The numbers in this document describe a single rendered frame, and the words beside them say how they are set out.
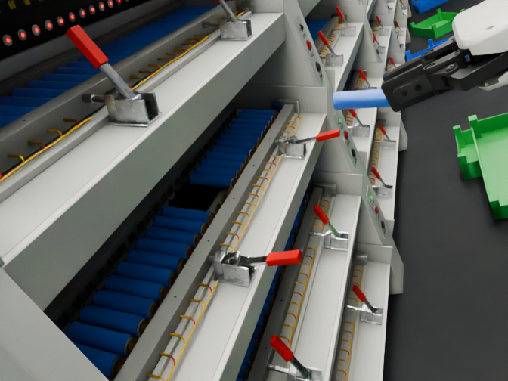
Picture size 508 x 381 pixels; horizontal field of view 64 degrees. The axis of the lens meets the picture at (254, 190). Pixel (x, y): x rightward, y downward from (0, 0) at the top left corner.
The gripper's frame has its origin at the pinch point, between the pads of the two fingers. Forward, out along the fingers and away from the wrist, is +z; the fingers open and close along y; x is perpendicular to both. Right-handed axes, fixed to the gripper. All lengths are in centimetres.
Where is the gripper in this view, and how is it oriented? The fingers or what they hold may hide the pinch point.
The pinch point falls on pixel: (407, 84)
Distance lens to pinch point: 43.5
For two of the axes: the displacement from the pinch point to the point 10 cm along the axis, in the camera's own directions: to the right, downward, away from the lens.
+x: 5.5, 7.6, 3.4
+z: -7.8, 3.2, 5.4
